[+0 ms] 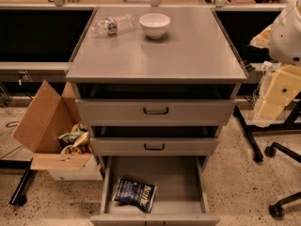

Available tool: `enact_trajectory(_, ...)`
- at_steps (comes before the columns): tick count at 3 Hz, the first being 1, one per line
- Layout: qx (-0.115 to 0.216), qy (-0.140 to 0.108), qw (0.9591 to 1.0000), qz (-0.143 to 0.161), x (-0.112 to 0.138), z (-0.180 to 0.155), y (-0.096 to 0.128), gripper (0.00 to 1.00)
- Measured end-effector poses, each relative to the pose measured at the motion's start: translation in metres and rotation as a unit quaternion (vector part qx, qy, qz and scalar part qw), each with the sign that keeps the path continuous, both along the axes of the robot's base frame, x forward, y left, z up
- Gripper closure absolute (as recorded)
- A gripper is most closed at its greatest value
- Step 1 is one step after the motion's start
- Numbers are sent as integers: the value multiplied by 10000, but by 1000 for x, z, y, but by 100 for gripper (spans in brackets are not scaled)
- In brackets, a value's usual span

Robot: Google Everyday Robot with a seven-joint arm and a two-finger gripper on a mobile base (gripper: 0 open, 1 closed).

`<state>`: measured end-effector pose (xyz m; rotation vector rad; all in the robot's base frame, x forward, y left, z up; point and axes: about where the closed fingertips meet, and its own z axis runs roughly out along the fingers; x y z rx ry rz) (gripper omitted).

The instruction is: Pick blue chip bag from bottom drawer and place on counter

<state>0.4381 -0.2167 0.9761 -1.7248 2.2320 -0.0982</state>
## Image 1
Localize white ceramic bowl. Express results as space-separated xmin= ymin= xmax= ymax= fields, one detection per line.
xmin=139 ymin=13 xmax=170 ymax=39

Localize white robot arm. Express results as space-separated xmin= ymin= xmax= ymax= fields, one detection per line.
xmin=255 ymin=0 xmax=301 ymax=121

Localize top grey drawer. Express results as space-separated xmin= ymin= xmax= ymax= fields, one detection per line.
xmin=75 ymin=99 xmax=234 ymax=126

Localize middle grey drawer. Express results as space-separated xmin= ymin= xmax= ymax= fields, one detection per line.
xmin=91 ymin=137 xmax=218 ymax=156

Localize black table leg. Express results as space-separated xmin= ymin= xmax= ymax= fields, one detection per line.
xmin=233 ymin=102 xmax=301 ymax=163
xmin=0 ymin=160 xmax=33 ymax=206

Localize snack bags in box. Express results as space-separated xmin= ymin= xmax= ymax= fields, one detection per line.
xmin=58 ymin=122 xmax=92 ymax=155

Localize black table leg left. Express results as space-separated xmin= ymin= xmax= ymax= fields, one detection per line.
xmin=0 ymin=160 xmax=33 ymax=206

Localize clear plastic water bottle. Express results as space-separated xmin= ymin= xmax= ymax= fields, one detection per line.
xmin=91 ymin=13 xmax=135 ymax=38

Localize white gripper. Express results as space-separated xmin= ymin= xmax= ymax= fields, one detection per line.
xmin=258 ymin=65 xmax=301 ymax=121

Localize bottom grey open drawer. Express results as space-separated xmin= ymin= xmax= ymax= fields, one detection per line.
xmin=90 ymin=156 xmax=219 ymax=226

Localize black office chair base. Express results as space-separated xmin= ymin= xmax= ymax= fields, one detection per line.
xmin=264 ymin=141 xmax=301 ymax=219

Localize black table leg right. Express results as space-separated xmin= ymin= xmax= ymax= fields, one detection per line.
xmin=233 ymin=102 xmax=301 ymax=163

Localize grey drawer cabinet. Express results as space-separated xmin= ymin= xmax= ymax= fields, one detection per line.
xmin=65 ymin=6 xmax=248 ymax=174

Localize blue chip bag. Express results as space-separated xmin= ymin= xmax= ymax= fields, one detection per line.
xmin=113 ymin=178 xmax=157 ymax=214

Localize brown cardboard box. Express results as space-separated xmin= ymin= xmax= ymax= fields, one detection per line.
xmin=12 ymin=81 xmax=103 ymax=181

